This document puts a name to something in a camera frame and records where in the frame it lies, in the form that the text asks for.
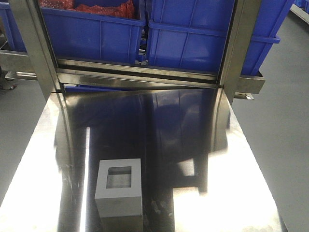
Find gray hollow cube base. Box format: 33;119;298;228
95;159;142;218

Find blue bin right of rack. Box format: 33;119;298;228
146;0;292;75

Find blue bin with red items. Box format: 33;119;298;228
41;0;146;64

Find red mesh bags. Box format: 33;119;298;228
38;0;135;19

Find stainless steel rack frame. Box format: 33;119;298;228
0;0;261;102

